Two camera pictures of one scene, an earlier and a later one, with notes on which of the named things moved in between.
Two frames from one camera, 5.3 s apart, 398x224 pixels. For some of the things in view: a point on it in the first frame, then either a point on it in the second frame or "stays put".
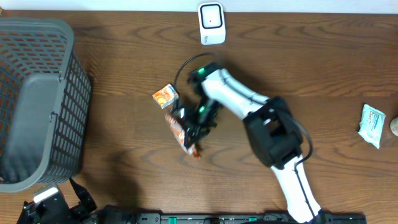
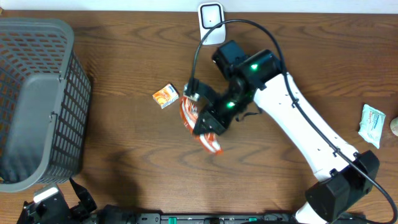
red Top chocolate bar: (179, 131) → (189, 108)
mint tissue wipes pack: (372, 124) stays put
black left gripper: (86, 203) stays put
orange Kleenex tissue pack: (166, 96) stays put
